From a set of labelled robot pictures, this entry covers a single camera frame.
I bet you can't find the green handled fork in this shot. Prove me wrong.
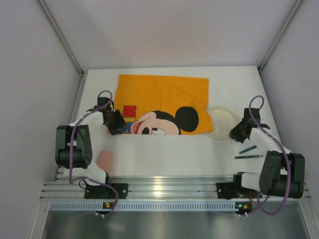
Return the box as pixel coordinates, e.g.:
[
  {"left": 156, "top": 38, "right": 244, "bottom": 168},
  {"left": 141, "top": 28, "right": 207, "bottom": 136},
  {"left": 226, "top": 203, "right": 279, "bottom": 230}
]
[{"left": 239, "top": 145, "right": 257, "bottom": 154}]

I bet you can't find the right aluminium corner post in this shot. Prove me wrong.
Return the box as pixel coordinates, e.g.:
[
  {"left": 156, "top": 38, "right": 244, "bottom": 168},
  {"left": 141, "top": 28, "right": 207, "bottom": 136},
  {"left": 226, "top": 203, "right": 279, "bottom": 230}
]
[{"left": 258, "top": 0, "right": 306, "bottom": 73}]

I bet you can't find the white round plate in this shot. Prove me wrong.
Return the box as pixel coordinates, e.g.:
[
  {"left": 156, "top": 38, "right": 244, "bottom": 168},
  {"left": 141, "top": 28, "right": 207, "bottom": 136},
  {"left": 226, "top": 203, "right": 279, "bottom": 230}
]
[{"left": 206, "top": 107, "right": 239, "bottom": 140}]

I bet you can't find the aluminium corner post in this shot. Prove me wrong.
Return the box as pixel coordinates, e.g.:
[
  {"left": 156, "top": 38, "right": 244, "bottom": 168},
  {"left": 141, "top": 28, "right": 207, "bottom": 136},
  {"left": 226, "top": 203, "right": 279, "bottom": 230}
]
[
  {"left": 37, "top": 0, "right": 84, "bottom": 75},
  {"left": 258, "top": 0, "right": 306, "bottom": 73}
]

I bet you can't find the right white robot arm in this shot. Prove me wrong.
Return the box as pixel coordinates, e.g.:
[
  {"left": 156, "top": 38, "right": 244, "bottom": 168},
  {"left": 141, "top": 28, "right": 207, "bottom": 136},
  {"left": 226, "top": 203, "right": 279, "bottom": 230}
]
[{"left": 229, "top": 108, "right": 305, "bottom": 199}]

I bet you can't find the purple cable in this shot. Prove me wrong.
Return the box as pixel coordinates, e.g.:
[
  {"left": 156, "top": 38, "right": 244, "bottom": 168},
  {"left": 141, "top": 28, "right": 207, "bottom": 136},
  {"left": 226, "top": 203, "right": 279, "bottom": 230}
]
[
  {"left": 249, "top": 95, "right": 292, "bottom": 216},
  {"left": 68, "top": 90, "right": 119, "bottom": 217}
]

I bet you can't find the perforated cable duct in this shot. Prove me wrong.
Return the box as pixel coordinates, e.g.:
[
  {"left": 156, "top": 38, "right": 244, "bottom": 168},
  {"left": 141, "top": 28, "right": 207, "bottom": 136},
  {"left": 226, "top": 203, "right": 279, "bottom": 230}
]
[{"left": 50, "top": 201, "right": 251, "bottom": 213}]

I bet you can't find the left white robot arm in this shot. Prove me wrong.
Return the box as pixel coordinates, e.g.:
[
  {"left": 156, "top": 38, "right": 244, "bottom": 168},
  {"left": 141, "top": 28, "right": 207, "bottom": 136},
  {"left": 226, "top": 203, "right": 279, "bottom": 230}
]
[{"left": 55, "top": 96, "right": 128, "bottom": 199}]

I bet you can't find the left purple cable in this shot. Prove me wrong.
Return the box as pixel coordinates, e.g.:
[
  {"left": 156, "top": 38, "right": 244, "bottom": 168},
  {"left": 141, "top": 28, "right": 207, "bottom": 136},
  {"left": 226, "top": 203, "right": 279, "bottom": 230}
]
[{"left": 68, "top": 90, "right": 119, "bottom": 217}]

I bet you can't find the left aluminium corner post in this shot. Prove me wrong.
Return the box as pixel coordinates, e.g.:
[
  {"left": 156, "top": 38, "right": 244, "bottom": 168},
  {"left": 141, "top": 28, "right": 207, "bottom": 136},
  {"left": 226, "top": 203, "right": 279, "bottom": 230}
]
[{"left": 37, "top": 0, "right": 84, "bottom": 75}]

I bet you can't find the green handled spoon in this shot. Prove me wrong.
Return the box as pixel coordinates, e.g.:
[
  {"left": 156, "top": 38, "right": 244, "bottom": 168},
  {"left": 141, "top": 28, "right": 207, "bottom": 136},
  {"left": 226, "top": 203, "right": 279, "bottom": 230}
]
[{"left": 234, "top": 154, "right": 263, "bottom": 159}]

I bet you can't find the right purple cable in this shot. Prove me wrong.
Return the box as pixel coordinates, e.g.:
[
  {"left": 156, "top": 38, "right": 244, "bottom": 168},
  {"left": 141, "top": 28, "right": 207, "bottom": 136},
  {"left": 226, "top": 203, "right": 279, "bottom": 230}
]
[{"left": 249, "top": 95, "right": 292, "bottom": 216}]

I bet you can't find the pink plastic cup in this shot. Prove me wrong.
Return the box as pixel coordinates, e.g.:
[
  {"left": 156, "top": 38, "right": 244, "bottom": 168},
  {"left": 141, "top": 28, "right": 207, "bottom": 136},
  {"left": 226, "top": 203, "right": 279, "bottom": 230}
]
[{"left": 96, "top": 150, "right": 114, "bottom": 175}]

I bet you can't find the aluminium mounting rail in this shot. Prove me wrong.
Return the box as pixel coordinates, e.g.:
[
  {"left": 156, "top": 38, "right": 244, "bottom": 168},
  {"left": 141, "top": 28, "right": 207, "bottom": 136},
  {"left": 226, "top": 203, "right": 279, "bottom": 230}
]
[{"left": 39, "top": 175, "right": 311, "bottom": 200}]

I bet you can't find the orange Mickey Mouse placemat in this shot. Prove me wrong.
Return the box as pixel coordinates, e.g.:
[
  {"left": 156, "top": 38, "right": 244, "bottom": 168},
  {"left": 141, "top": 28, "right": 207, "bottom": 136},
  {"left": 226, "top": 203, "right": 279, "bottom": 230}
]
[{"left": 114, "top": 74, "right": 214, "bottom": 135}]

